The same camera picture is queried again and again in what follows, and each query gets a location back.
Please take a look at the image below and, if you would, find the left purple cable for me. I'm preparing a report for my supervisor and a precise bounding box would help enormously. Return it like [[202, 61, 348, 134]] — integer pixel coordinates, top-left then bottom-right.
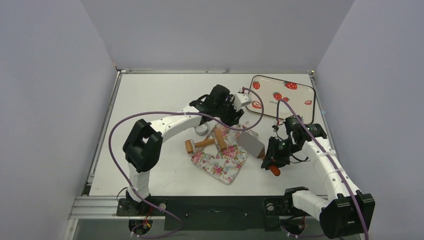
[[107, 86, 265, 240]]

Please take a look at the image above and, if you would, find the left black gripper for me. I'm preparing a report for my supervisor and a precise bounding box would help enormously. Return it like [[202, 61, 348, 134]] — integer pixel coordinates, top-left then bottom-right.
[[215, 97, 244, 127]]

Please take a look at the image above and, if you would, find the strawberry pattern tray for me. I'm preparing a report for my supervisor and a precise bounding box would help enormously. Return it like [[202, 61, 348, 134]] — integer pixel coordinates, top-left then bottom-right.
[[246, 75, 316, 124]]

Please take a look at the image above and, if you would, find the white dough piece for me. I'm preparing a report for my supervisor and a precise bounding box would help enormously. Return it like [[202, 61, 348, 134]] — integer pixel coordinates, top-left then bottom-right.
[[203, 145, 219, 156]]

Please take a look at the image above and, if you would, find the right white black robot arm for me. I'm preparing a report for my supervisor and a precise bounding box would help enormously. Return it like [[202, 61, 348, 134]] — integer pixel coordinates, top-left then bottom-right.
[[261, 116, 376, 239]]

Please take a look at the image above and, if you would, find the aluminium front rail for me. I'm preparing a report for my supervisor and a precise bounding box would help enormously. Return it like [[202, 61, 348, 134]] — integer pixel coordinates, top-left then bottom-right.
[[68, 195, 368, 220]]

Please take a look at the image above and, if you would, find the metal spatula wooden handle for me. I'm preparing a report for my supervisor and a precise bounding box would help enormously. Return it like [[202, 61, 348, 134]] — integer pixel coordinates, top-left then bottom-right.
[[236, 131, 281, 177]]

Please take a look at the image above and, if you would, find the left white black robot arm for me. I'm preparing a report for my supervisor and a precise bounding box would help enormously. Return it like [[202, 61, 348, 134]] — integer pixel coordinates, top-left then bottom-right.
[[122, 84, 252, 215]]

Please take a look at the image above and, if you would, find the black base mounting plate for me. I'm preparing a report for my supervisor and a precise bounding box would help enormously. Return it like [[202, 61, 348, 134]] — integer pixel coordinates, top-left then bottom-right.
[[116, 196, 306, 231]]

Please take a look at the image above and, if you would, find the floral pattern tray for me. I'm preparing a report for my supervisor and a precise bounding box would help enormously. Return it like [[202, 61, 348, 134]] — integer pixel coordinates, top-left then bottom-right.
[[189, 123, 259, 185]]

